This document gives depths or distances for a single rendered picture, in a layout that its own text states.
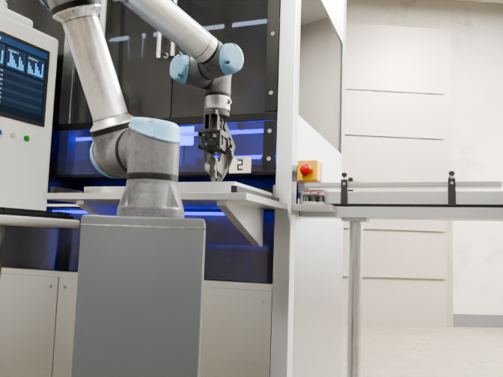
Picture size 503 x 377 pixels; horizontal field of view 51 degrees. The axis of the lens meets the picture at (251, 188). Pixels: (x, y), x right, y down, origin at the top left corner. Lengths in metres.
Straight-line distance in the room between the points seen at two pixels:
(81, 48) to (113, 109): 0.16
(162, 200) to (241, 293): 0.80
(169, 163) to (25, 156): 1.07
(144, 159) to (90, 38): 0.32
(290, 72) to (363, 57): 3.52
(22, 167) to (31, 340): 0.71
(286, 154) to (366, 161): 3.35
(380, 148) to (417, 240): 0.95
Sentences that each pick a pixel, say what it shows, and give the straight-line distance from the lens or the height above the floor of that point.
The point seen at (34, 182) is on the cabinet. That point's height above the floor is 0.95.
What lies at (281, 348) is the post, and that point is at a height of 0.39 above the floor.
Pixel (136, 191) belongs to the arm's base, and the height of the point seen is 0.85.
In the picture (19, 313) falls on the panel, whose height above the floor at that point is 0.42.
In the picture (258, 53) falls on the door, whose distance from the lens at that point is 1.98.
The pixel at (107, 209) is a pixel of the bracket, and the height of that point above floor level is 0.84.
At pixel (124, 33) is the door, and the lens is 2.29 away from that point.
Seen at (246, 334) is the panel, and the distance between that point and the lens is 1.88.
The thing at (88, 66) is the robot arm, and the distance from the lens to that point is 1.31.
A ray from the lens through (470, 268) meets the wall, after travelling 5.54.
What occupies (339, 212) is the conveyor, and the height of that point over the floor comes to 0.86.
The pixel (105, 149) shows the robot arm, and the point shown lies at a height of 0.95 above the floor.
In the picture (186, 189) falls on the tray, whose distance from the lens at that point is 1.55.
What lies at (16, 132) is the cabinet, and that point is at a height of 1.13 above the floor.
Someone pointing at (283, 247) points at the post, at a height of 0.73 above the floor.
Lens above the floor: 0.75
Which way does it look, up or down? 6 degrees up
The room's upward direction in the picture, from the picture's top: 2 degrees clockwise
